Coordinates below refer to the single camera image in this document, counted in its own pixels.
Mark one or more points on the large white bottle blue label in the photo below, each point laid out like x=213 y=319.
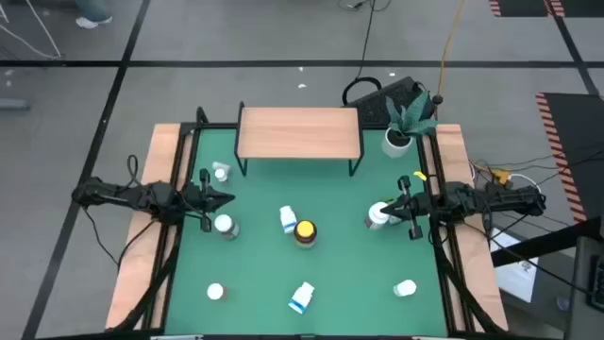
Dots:
x=302 y=297

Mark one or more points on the white round plant pot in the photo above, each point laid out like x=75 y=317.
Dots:
x=391 y=148

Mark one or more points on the person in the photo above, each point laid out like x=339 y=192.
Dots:
x=94 y=9

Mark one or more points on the orange pill bottle white cap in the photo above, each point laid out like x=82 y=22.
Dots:
x=215 y=291

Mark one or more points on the wooden shelf black metal frame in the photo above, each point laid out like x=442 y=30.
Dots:
x=297 y=132

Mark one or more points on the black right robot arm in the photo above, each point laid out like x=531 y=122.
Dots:
x=495 y=200

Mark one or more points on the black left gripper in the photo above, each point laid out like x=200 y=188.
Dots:
x=205 y=200

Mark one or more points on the white bottle maroon label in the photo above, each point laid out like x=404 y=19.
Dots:
x=376 y=215

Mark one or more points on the black desk edge bar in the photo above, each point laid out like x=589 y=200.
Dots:
x=542 y=245

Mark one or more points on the amber bottle yellow cap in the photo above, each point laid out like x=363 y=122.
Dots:
x=305 y=230

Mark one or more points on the white paper sheet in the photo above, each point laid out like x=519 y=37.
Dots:
x=516 y=278

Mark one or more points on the small white bottle blue label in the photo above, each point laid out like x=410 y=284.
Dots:
x=288 y=219

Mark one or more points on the green table mat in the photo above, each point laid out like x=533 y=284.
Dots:
x=264 y=264

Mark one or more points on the yellow power plug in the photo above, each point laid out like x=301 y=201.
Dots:
x=501 y=176

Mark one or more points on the green snake plant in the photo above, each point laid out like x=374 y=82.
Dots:
x=410 y=118

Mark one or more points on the grey flat floor object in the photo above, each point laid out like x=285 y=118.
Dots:
x=14 y=104

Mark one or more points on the grey cabinet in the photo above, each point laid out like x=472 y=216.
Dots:
x=580 y=293

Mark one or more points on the small translucent white bottle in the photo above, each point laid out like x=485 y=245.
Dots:
x=220 y=175

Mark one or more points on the black keyboard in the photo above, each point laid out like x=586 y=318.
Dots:
x=377 y=108

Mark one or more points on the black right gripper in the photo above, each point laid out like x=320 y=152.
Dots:
x=417 y=208

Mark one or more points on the yellow tag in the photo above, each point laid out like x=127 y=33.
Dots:
x=420 y=175

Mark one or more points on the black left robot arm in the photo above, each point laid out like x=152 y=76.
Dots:
x=156 y=198

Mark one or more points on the black mat striped edge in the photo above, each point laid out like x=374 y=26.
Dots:
x=580 y=123
x=524 y=7

